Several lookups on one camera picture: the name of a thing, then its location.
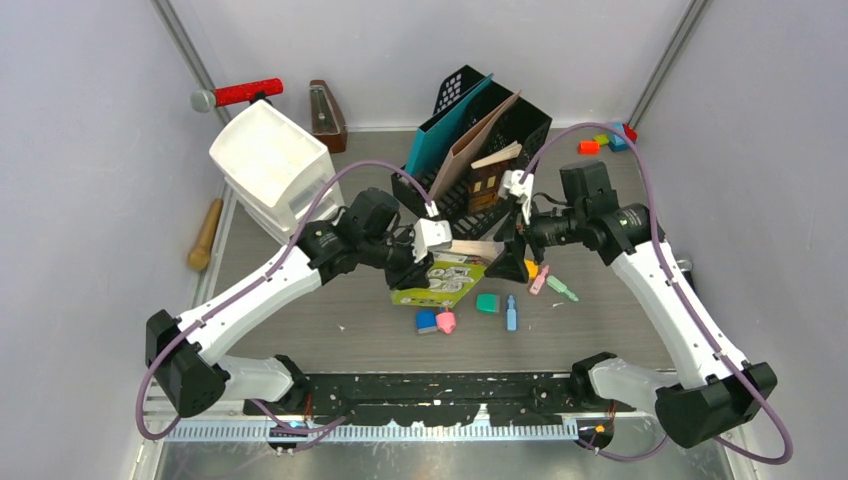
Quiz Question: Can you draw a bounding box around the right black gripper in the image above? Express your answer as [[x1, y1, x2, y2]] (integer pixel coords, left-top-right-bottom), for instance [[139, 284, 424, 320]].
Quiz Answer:
[[485, 197, 586, 283]]

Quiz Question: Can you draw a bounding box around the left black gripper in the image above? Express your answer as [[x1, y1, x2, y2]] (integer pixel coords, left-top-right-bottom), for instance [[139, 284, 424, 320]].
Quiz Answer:
[[360, 225, 434, 291]]

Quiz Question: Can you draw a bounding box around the green illustrated book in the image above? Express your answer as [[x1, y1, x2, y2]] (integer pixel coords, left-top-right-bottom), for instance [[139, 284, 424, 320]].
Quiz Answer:
[[390, 240, 503, 308]]

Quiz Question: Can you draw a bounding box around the red brown book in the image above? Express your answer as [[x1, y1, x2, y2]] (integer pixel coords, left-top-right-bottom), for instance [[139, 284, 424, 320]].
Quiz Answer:
[[467, 141, 522, 214]]

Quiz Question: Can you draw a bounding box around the pink cardboard folder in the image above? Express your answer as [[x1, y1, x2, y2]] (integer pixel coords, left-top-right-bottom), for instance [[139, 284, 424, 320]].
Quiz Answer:
[[429, 91, 521, 200]]

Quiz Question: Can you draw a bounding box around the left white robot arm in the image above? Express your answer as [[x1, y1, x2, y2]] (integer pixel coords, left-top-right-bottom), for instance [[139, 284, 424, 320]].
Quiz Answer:
[[145, 188, 434, 419]]

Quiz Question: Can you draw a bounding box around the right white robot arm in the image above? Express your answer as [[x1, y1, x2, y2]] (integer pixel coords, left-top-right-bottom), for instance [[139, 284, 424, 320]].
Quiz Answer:
[[486, 160, 777, 448]]

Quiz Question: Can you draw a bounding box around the orange eraser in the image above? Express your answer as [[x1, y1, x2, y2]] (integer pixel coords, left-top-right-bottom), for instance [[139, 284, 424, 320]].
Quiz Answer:
[[524, 259, 539, 280]]

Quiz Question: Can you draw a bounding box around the green eraser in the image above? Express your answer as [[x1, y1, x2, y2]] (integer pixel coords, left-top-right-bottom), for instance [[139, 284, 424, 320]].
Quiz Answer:
[[475, 293, 501, 314]]

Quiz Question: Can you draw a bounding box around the blue eraser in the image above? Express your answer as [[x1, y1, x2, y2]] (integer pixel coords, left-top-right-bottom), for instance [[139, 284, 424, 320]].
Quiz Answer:
[[415, 310, 438, 335]]

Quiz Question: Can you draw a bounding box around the teal folder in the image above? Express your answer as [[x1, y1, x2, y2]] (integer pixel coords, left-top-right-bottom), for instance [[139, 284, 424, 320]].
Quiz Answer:
[[404, 65, 493, 177]]

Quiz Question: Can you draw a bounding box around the black mesh file organizer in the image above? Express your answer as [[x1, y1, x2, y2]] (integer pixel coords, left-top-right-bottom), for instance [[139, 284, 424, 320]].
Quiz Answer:
[[414, 79, 552, 240]]

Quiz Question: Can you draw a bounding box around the orange toy block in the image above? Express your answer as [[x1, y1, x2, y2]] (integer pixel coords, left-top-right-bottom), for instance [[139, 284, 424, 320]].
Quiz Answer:
[[577, 140, 601, 155]]

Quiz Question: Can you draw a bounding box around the green toy block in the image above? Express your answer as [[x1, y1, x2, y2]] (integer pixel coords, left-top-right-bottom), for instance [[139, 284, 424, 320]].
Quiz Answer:
[[593, 134, 610, 146]]

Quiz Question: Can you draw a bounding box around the blue red toy block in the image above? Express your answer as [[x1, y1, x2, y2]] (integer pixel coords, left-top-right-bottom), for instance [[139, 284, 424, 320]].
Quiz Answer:
[[608, 122, 638, 152]]

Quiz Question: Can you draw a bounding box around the brown wooden metronome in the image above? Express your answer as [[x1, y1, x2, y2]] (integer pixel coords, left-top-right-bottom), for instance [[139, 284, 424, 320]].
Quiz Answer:
[[309, 79, 348, 154]]

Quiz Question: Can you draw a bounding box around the white plastic drawer unit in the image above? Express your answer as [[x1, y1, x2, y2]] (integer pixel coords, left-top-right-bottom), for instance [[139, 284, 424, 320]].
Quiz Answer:
[[209, 100, 335, 244]]

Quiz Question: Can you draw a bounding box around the black microphone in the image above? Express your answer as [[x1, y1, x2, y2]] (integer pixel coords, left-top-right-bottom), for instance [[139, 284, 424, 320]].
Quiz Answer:
[[676, 257, 696, 290]]

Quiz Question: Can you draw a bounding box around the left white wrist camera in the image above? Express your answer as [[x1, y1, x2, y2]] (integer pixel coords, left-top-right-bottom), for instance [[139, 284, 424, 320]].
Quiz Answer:
[[412, 202, 453, 264]]

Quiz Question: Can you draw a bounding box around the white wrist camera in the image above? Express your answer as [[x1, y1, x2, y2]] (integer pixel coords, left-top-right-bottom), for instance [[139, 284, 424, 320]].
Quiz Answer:
[[412, 202, 453, 264], [498, 170, 535, 225]]

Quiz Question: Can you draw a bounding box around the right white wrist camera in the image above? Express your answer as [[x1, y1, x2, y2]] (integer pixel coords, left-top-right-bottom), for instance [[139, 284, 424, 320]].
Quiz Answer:
[[498, 170, 535, 225]]

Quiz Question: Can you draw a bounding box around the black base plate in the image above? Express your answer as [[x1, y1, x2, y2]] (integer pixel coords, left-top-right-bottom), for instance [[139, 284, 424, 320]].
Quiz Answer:
[[266, 372, 633, 427]]

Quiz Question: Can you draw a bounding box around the red handled microphone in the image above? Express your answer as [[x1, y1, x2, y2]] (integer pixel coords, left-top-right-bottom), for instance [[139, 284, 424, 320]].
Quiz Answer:
[[189, 78, 284, 113]]

